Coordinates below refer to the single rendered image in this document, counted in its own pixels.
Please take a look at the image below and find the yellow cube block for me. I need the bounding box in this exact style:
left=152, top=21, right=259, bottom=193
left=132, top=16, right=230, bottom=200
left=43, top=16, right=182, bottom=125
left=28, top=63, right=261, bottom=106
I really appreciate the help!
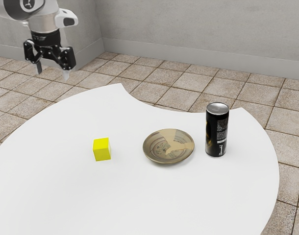
left=92, top=137, right=113, bottom=162

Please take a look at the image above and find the tall black drink can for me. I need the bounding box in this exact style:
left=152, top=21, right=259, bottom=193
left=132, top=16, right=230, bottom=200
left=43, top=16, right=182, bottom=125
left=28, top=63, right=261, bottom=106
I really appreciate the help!
left=204, top=102, right=230, bottom=158

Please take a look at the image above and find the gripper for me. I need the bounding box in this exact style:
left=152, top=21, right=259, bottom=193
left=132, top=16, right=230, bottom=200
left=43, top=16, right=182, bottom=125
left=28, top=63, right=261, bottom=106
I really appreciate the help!
left=23, top=28, right=77, bottom=81

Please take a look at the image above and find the olive ceramic plate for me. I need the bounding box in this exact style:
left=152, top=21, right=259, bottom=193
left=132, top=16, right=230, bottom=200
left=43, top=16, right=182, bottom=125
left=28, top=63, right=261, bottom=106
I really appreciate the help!
left=142, top=128, right=196, bottom=165

